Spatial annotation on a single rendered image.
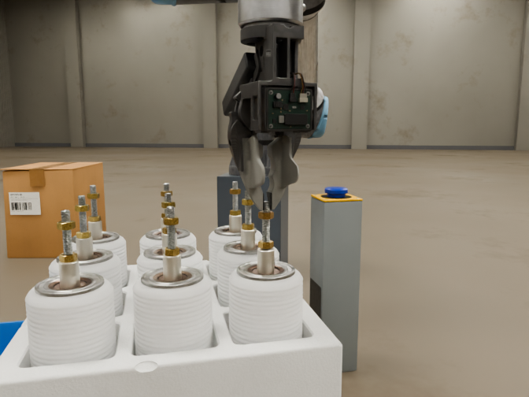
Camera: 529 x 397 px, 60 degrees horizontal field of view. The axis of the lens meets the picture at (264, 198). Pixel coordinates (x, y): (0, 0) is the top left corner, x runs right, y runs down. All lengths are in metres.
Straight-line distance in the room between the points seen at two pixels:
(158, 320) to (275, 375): 0.15
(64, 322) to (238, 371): 0.20
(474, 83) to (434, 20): 1.42
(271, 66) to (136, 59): 10.12
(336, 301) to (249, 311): 0.29
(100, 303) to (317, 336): 0.26
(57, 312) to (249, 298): 0.21
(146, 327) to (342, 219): 0.38
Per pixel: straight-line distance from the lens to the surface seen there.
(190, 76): 10.13
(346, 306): 0.84
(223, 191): 1.28
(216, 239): 0.79
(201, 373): 0.55
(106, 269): 0.67
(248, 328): 0.58
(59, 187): 1.66
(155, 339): 0.57
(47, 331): 0.57
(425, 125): 9.69
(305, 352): 0.57
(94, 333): 0.57
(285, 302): 0.57
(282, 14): 0.54
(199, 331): 0.57
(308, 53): 1.14
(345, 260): 0.81
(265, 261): 0.58
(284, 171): 0.57
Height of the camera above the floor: 0.43
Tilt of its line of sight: 9 degrees down
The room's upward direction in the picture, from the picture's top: straight up
